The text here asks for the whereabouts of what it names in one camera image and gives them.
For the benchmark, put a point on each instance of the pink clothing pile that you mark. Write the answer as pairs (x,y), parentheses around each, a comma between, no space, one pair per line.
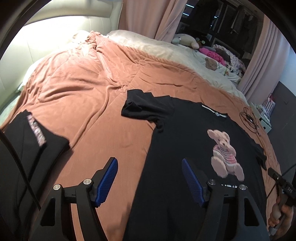
(212,55)

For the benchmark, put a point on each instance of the black teddy bear t-shirt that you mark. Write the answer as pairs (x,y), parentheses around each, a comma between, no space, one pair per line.
(163,206)

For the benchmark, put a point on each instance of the brown teddy bear toy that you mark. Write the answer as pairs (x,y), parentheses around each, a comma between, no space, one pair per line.
(211,64)

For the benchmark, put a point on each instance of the person's right hand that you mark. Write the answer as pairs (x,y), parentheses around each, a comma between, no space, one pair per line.
(281,214)

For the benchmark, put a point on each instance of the cream bed sheet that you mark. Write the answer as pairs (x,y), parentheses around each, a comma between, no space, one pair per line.
(222,78)

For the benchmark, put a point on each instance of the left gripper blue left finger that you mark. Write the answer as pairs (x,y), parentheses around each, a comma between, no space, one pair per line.
(90,194)

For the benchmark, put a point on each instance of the salmon orange blanket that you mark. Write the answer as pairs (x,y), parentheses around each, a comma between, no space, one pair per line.
(79,92)

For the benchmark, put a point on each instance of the folded black printed garment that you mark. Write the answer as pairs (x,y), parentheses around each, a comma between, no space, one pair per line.
(38,150)

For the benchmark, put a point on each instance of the pink curtain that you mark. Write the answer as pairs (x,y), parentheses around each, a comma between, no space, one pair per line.
(157,19)

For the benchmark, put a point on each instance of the white plush toy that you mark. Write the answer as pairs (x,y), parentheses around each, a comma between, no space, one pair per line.
(185,40)

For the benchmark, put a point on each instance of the white padded headboard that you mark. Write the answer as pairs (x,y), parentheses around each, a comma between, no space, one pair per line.
(50,29)

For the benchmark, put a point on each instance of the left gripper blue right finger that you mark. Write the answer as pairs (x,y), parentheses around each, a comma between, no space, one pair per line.
(206,194)

